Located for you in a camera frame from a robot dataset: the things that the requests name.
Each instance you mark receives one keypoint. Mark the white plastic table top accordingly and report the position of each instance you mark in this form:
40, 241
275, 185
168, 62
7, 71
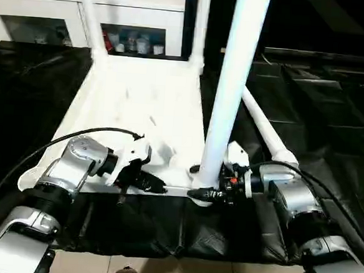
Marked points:
140, 108

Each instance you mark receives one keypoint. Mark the white plastic table leg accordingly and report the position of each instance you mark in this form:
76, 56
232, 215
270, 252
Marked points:
270, 130
200, 25
93, 18
236, 68

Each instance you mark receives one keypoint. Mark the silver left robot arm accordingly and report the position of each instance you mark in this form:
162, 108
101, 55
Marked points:
74, 157

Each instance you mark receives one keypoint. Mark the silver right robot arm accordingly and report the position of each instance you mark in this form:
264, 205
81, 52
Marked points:
299, 194

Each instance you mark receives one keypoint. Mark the black mat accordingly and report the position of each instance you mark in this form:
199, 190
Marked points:
326, 121

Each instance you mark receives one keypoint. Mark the long black bar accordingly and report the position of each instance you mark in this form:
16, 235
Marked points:
325, 56

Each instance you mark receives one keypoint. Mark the white cabinet with glass doors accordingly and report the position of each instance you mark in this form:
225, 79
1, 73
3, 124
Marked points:
38, 7

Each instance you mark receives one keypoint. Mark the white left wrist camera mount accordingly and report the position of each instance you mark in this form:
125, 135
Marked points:
134, 152

